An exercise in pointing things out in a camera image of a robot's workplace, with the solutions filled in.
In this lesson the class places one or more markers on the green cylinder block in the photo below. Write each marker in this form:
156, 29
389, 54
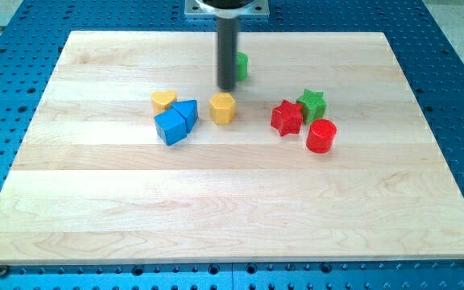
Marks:
242, 63

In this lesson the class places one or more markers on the red star block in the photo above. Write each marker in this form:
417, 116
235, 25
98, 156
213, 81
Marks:
287, 118

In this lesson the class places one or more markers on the green star block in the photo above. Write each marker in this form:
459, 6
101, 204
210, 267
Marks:
313, 105

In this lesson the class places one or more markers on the yellow hexagon block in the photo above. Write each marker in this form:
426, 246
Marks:
222, 108

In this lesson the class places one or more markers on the blue triangle block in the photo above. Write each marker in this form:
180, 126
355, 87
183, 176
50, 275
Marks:
189, 111

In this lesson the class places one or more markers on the blue cube block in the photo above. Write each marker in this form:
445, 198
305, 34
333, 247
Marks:
170, 127

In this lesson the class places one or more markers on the yellow heart block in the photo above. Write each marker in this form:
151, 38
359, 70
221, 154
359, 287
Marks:
162, 100

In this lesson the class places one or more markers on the red cylinder block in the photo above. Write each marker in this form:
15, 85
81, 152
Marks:
321, 136

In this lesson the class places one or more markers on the light wooden board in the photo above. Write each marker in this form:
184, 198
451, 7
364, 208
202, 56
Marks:
93, 183

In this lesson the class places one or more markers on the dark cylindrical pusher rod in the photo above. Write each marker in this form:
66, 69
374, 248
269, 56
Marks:
227, 42

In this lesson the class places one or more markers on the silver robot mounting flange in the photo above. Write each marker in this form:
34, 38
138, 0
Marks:
225, 9

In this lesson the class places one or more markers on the blue perforated metal base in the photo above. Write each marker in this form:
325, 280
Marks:
34, 33

